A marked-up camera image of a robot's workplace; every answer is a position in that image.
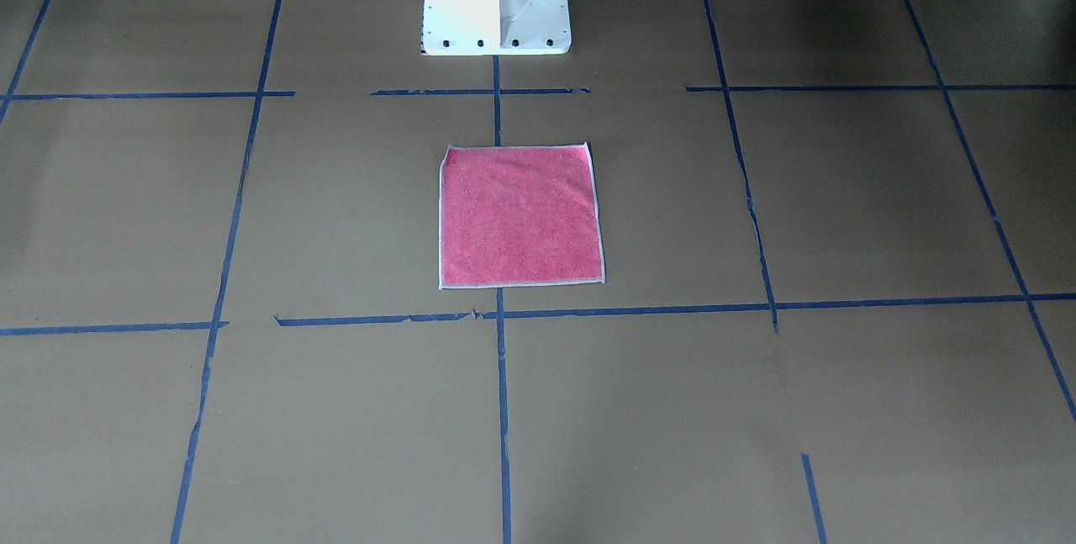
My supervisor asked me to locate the pink and grey towel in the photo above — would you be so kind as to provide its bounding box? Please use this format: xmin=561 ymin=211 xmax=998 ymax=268
xmin=438 ymin=143 xmax=606 ymax=290

